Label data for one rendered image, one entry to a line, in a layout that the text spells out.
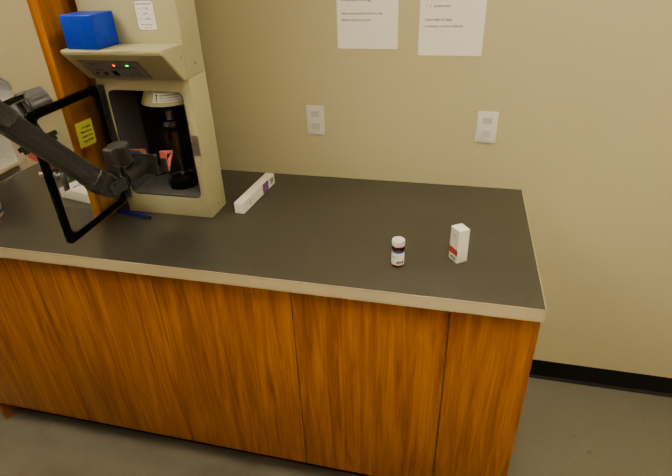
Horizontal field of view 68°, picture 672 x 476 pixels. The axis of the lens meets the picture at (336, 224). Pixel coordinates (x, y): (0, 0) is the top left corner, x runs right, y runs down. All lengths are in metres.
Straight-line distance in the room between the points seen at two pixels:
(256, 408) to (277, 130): 1.04
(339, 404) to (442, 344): 0.44
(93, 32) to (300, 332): 1.02
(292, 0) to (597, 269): 1.52
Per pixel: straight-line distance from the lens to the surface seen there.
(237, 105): 2.04
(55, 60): 1.73
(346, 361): 1.57
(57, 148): 1.41
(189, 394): 1.95
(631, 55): 1.89
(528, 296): 1.39
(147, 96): 1.72
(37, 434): 2.58
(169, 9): 1.58
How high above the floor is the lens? 1.75
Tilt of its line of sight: 29 degrees down
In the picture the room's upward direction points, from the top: 2 degrees counter-clockwise
